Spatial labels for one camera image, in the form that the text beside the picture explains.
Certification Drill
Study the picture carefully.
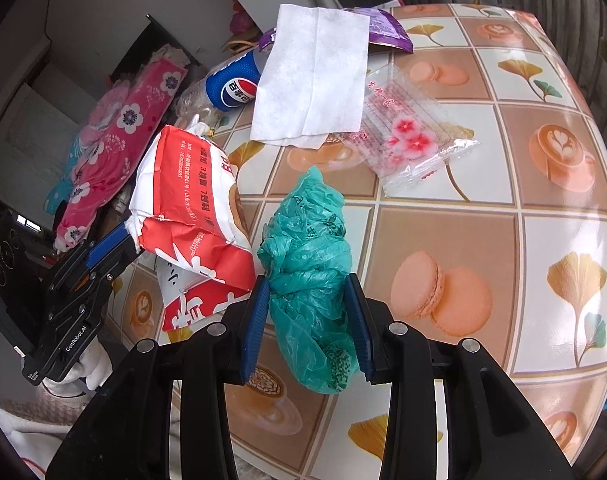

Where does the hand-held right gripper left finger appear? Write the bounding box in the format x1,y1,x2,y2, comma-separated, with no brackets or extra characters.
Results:
46,276,272,480

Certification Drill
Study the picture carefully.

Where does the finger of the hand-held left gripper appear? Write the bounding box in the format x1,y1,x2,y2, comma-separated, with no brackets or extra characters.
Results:
84,220,140,281

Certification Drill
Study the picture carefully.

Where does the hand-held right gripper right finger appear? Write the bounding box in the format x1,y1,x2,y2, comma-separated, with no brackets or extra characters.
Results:
344,274,579,480

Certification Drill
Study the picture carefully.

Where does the green plastic bag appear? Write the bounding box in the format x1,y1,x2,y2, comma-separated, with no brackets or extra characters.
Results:
256,166,363,395

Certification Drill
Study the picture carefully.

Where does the red and white paper bag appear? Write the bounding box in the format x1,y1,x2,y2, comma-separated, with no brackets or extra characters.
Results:
127,125,257,333

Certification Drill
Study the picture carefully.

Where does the blue label plastic bottle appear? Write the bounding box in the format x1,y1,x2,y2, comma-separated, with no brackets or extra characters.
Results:
176,42,274,133

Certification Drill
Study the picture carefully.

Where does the purple noodle packet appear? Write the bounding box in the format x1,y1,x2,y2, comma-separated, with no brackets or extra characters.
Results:
258,6,415,56

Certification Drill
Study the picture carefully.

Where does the person's left hand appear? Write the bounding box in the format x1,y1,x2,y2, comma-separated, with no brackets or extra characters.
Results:
46,340,115,397

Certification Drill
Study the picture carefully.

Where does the black appliance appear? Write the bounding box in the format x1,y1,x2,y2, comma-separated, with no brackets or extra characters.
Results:
0,212,59,356

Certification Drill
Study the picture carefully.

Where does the pink floral blanket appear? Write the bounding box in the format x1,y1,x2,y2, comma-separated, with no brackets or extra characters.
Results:
43,57,189,253

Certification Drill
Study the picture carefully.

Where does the clear flower-printed plastic bag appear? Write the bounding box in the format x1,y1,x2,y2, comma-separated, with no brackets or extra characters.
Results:
341,62,481,198

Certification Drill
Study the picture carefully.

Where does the white paper tissue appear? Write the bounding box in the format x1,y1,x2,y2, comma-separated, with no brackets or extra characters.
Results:
249,4,371,150

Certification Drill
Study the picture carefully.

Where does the pink bag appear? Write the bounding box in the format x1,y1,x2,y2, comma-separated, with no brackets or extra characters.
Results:
228,0,264,53

